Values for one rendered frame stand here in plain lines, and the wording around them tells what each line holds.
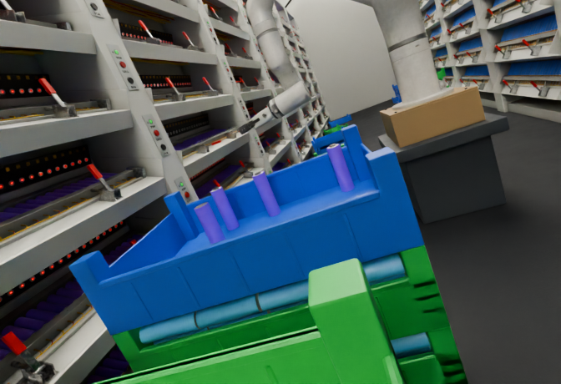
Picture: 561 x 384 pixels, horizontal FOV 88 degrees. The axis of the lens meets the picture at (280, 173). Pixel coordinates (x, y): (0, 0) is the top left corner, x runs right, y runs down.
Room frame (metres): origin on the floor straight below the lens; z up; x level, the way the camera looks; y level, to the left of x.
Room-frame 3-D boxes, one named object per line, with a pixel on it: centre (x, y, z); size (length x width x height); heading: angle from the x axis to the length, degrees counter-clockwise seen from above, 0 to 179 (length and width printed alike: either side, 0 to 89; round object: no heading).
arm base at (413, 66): (0.97, -0.54, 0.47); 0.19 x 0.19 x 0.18
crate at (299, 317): (0.33, 0.05, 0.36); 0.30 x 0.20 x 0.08; 79
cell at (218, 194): (0.41, 0.09, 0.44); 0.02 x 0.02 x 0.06
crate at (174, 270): (0.33, 0.05, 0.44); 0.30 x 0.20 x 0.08; 79
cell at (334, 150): (0.38, -0.08, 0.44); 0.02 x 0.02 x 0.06
